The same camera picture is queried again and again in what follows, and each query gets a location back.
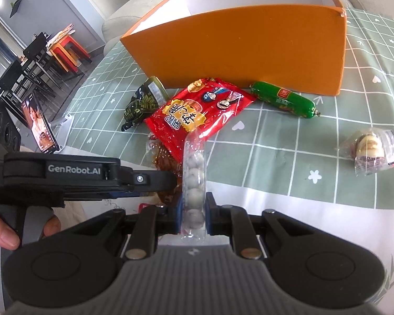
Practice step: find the dark green snack packet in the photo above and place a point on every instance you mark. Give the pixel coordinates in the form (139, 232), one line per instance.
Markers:
(141, 105)

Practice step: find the clear packet of brown meat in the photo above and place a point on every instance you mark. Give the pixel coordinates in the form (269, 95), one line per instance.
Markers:
(164, 160)

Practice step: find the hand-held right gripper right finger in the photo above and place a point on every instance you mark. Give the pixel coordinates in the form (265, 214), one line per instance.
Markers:
(210, 216)

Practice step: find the small clear candy packet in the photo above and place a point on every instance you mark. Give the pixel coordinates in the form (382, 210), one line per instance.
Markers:
(367, 147)

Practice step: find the black dining chair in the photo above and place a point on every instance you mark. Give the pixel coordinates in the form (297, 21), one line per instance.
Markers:
(16, 78)
(39, 55)

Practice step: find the clear packet of white balls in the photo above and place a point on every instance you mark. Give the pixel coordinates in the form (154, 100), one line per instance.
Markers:
(194, 177)

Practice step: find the green sausage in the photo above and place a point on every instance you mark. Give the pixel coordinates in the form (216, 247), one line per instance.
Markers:
(282, 100)

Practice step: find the smartphone with lit screen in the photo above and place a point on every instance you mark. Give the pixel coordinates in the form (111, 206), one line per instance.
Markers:
(39, 128)

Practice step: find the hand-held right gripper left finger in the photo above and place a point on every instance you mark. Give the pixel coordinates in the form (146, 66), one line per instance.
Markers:
(178, 218)

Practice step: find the green checked tablecloth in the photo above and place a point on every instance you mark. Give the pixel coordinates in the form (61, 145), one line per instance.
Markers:
(282, 157)

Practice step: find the person's left hand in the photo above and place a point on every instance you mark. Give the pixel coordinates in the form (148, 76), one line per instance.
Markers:
(1, 233)

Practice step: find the white phone stand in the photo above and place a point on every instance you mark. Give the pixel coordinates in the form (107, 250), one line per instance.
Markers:
(65, 128)

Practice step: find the orange cardboard box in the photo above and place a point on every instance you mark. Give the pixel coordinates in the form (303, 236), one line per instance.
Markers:
(249, 46)

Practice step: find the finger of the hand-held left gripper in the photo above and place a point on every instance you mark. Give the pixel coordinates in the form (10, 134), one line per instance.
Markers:
(151, 180)

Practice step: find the red snack packet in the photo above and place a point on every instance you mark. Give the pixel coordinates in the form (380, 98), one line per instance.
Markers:
(190, 115)

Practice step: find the black wall shelf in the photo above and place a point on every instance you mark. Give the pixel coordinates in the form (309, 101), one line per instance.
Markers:
(17, 6)

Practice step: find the pile of papers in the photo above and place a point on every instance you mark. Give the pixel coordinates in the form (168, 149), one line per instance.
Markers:
(60, 34)

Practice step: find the beige fabric sofa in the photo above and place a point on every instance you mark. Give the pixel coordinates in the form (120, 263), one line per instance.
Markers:
(124, 19)

